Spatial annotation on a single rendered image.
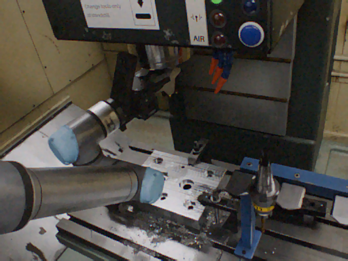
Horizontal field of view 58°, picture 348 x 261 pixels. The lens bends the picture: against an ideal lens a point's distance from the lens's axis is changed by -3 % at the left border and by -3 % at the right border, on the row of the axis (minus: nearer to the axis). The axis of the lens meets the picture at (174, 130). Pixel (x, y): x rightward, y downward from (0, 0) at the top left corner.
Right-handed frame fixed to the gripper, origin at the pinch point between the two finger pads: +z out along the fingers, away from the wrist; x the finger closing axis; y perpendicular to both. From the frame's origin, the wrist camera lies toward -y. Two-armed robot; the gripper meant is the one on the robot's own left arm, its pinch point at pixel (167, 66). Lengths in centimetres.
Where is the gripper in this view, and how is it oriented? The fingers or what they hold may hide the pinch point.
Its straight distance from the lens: 85.1
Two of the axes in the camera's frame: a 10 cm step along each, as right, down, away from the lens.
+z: 6.7, -5.6, 4.9
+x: 7.2, 3.3, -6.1
